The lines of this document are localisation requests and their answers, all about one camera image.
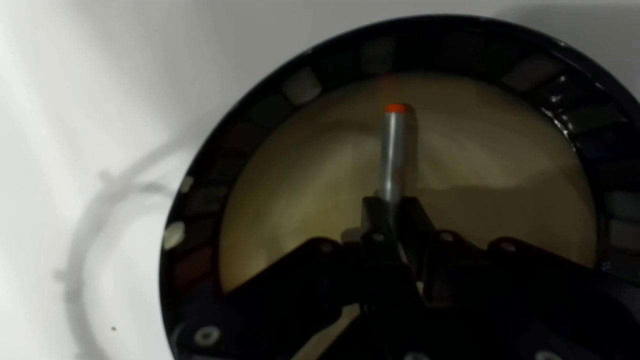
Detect brown bowl with dark rim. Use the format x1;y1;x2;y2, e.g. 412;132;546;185
158;14;640;360

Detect orange capped silver marker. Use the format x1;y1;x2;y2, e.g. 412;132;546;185
375;99;421;206

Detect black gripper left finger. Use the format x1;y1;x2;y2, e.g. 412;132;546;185
173;195;411;360

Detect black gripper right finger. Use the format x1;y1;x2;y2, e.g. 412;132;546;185
398;195;640;360

